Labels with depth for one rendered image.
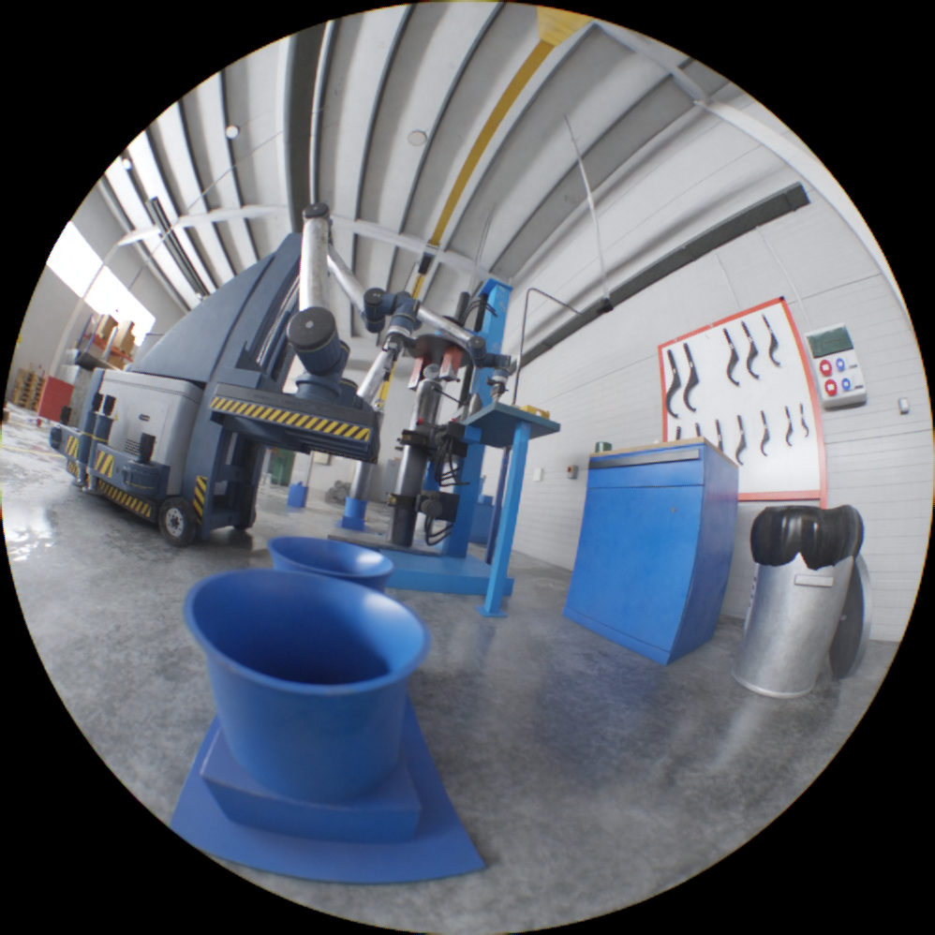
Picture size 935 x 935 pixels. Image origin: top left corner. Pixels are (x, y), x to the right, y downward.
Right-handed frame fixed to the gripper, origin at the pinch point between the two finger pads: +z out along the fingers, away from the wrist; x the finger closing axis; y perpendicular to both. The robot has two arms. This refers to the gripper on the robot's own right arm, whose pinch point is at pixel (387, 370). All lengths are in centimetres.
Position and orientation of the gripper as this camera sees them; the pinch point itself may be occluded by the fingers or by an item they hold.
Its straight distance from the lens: 124.4
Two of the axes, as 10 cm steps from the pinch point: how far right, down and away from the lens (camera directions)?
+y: -9.4, -2.1, -2.6
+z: -1.8, 9.8, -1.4
